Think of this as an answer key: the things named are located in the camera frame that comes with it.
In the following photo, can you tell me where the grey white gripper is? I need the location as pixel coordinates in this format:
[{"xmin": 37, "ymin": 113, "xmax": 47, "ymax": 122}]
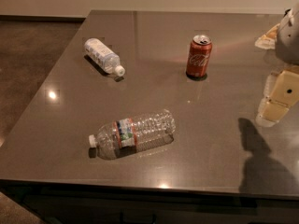
[{"xmin": 256, "ymin": 3, "xmax": 299, "ymax": 127}]

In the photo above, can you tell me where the red coke can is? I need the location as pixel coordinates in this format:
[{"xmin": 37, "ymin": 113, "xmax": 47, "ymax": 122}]
[{"xmin": 186, "ymin": 35, "xmax": 212, "ymax": 80}]

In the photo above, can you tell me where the clear empty plastic bottle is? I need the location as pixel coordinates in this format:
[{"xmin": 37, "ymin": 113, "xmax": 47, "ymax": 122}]
[{"xmin": 89, "ymin": 109, "xmax": 176, "ymax": 161}]

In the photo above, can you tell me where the white labelled water bottle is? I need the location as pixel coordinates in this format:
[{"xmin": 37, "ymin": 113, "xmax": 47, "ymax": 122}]
[{"xmin": 84, "ymin": 38, "xmax": 125, "ymax": 77}]

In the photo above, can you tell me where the crumpled snack bag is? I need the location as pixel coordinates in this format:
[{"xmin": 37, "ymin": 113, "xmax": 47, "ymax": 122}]
[{"xmin": 255, "ymin": 23, "xmax": 279, "ymax": 49}]

